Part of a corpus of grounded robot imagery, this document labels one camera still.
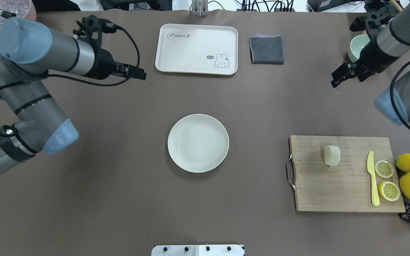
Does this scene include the cream round plate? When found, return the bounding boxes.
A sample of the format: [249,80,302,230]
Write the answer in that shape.
[167,114,230,173]

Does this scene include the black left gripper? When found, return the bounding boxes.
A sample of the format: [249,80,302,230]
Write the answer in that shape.
[91,49,130,80]

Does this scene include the mint green bowl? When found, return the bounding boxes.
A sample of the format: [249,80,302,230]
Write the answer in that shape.
[347,34,370,63]

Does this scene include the pink bowl with ice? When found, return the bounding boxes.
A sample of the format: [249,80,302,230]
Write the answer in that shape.
[0,0,36,28]

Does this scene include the grey folded cloth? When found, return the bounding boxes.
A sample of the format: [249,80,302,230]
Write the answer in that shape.
[249,34,285,65]

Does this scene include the wooden cutting board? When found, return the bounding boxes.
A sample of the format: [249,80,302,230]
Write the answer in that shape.
[286,135,405,213]

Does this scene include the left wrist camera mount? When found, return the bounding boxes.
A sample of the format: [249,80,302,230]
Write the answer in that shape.
[73,15,118,49]

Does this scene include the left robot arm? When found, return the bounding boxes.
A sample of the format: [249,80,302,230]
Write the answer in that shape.
[0,16,135,175]

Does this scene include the lemon half near handle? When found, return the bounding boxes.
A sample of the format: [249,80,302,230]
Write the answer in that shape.
[374,160,394,178]

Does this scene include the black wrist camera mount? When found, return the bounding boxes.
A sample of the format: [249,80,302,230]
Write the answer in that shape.
[349,0,394,41]

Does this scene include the cream rabbit tray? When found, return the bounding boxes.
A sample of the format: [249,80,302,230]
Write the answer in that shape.
[155,24,238,75]

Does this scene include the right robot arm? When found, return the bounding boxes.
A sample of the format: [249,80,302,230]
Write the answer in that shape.
[331,3,410,130]

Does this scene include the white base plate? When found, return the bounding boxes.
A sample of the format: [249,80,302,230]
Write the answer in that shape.
[151,244,246,256]

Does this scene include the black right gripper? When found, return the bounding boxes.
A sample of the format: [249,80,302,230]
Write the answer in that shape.
[331,43,390,88]

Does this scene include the yellow plastic knife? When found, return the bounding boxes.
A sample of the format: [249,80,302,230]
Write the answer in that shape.
[366,151,380,207]

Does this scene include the dark purple grapes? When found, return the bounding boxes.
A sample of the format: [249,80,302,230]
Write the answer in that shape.
[398,203,410,222]

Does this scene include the lemon half near tip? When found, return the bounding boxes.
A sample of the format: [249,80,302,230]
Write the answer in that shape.
[377,181,401,202]

